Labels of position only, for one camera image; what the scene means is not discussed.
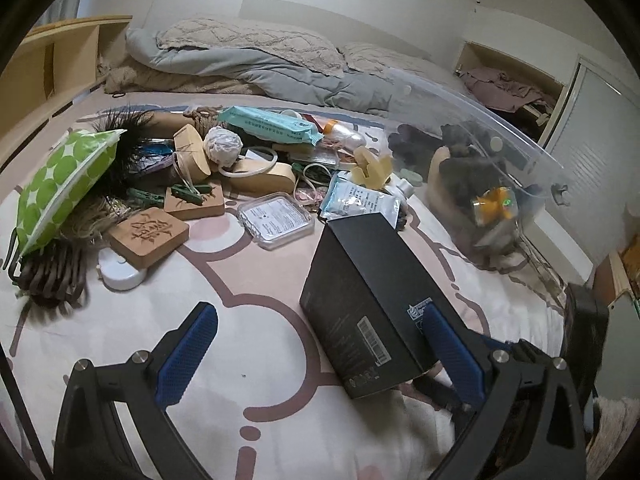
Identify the engraved wooden tile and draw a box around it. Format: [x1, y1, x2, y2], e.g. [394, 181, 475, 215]
[109, 212, 191, 270]
[164, 183, 225, 221]

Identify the grey duvet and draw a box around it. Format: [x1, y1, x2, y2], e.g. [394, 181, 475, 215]
[125, 27, 396, 116]

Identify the jute twine bundle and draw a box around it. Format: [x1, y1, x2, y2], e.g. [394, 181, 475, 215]
[62, 195, 126, 246]

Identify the yellow toy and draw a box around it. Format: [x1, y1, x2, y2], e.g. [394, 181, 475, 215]
[472, 187, 518, 221]

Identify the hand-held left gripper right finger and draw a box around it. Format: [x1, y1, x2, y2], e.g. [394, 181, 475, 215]
[421, 304, 587, 480]

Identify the green polka dot pouch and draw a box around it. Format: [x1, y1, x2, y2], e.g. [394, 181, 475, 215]
[15, 129, 128, 257]

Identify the pearl bottle with orange cap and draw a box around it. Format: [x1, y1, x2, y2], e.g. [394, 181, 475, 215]
[322, 120, 368, 153]

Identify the white headband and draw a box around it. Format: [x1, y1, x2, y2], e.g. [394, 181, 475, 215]
[217, 149, 280, 178]

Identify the black jacket with fur trim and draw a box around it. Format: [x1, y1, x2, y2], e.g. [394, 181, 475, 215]
[390, 124, 521, 221]

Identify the pink clothes pile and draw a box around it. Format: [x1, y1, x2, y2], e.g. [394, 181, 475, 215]
[460, 65, 556, 113]

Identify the white crumpled ball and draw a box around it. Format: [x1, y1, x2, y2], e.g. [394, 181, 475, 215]
[202, 126, 244, 166]

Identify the beige fuzzy throw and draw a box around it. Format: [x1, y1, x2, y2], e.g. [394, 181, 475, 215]
[97, 57, 261, 96]

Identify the black cardboard box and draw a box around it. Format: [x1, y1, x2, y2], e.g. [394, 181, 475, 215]
[299, 210, 453, 401]

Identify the white blue sachet packet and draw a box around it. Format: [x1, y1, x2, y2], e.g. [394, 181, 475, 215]
[318, 170, 403, 223]

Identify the white sliding door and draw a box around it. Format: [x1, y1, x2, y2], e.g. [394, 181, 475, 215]
[542, 57, 640, 286]

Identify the black feather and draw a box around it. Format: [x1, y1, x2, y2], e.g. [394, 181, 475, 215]
[92, 105, 161, 196]

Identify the white round tape measure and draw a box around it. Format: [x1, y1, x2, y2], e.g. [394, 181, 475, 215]
[97, 247, 148, 292]

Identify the wooden bedside shelf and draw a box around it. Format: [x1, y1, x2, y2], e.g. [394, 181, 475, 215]
[0, 16, 133, 171]

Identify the beige textured pillow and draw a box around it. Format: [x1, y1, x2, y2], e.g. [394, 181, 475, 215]
[155, 17, 346, 78]
[340, 42, 431, 78]

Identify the green clothespin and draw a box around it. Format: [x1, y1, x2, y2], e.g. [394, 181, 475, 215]
[127, 187, 166, 208]
[170, 184, 213, 206]

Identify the black box-shaped object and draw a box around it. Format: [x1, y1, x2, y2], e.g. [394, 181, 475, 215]
[567, 282, 611, 401]

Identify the oval wooden box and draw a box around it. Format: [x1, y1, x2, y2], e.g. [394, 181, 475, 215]
[220, 157, 296, 193]
[172, 124, 212, 182]

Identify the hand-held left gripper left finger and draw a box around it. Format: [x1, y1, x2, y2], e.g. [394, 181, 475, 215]
[54, 301, 219, 480]

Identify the teal wipes packet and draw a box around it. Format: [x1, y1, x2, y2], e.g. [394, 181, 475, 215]
[217, 106, 325, 147]

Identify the clear plastic case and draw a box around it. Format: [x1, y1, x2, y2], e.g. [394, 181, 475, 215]
[236, 195, 316, 250]

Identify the clear plastic storage bin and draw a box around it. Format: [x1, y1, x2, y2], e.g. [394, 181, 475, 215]
[385, 67, 571, 276]

